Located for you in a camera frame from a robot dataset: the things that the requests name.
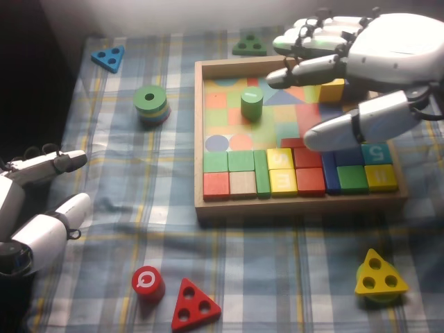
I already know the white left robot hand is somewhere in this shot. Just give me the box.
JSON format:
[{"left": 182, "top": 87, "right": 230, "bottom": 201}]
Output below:
[{"left": 0, "top": 142, "right": 93, "bottom": 278}]

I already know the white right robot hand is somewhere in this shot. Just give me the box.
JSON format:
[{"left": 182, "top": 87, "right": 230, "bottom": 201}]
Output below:
[{"left": 266, "top": 7, "right": 444, "bottom": 153}]

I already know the green cylinder with minus sign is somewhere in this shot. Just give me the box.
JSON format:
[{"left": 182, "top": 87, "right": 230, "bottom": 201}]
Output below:
[{"left": 240, "top": 86, "right": 264, "bottom": 121}]

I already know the green triangle block with holes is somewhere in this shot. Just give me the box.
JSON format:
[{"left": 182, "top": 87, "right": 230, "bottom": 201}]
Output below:
[{"left": 231, "top": 33, "right": 268, "bottom": 56}]

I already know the red triangle block with holes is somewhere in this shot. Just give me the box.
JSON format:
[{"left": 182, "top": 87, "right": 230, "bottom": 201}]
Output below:
[{"left": 171, "top": 277, "right": 222, "bottom": 332}]

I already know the blue triangle block with holes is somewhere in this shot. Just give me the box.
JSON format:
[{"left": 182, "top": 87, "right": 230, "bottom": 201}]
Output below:
[{"left": 90, "top": 44, "right": 125, "bottom": 74}]

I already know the yellow triangle block with holes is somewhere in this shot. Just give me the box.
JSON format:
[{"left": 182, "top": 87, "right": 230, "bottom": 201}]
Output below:
[{"left": 354, "top": 248, "right": 409, "bottom": 296}]

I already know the yellow cube with white digit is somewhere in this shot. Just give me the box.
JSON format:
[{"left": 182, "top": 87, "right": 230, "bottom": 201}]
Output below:
[{"left": 318, "top": 78, "right": 346, "bottom": 103}]

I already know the teal cube with digit five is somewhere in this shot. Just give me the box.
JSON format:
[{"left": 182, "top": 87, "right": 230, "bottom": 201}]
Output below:
[{"left": 360, "top": 143, "right": 393, "bottom": 166}]

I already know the red cylinder with round mark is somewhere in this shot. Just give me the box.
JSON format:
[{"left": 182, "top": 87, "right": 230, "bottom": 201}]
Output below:
[{"left": 131, "top": 266, "right": 166, "bottom": 302}]

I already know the yellow cube with equals sign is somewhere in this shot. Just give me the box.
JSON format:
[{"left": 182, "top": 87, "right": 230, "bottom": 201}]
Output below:
[{"left": 364, "top": 164, "right": 399, "bottom": 193}]

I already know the green cube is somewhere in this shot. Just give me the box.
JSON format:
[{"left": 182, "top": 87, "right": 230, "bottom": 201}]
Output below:
[
  {"left": 228, "top": 151, "right": 255, "bottom": 173},
  {"left": 203, "top": 151, "right": 229, "bottom": 173},
  {"left": 336, "top": 165, "right": 369, "bottom": 194}
]

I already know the red long bar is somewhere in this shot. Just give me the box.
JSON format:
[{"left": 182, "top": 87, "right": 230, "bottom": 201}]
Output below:
[{"left": 280, "top": 137, "right": 308, "bottom": 149}]

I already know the blue long bar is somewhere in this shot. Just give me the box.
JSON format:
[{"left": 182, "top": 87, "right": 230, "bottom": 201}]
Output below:
[{"left": 321, "top": 151, "right": 339, "bottom": 194}]

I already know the dark red cube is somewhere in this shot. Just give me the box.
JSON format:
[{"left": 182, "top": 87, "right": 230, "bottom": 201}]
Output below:
[{"left": 293, "top": 147, "right": 324, "bottom": 170}]

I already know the yellow cube with letter S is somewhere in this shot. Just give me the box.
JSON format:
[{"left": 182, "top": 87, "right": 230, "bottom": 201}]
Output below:
[{"left": 266, "top": 148, "right": 295, "bottom": 171}]

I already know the yellow cube with letter E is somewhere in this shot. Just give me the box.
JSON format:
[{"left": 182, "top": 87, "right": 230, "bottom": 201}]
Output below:
[{"left": 268, "top": 169, "right": 298, "bottom": 198}]

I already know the green long bar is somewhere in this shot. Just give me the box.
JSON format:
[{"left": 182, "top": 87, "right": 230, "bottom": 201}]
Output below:
[{"left": 253, "top": 149, "right": 272, "bottom": 200}]

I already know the wooden puzzle tray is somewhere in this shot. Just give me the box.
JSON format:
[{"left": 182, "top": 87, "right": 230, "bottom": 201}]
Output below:
[{"left": 194, "top": 57, "right": 409, "bottom": 219}]

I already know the natural wood cube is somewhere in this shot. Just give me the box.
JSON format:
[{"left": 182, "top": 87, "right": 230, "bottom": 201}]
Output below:
[{"left": 228, "top": 171, "right": 257, "bottom": 200}]

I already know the plaid tablecloth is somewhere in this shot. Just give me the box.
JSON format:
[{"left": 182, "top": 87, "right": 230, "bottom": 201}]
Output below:
[{"left": 27, "top": 29, "right": 444, "bottom": 333}]

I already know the blue ring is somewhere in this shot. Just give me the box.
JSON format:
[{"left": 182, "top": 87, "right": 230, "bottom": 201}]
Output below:
[{"left": 138, "top": 111, "right": 171, "bottom": 127}]

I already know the green ring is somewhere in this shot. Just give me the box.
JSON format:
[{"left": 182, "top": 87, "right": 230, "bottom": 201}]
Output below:
[{"left": 133, "top": 85, "right": 168, "bottom": 114}]

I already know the yellow ring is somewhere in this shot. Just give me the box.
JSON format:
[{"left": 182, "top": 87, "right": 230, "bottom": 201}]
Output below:
[{"left": 136, "top": 105, "right": 170, "bottom": 121}]

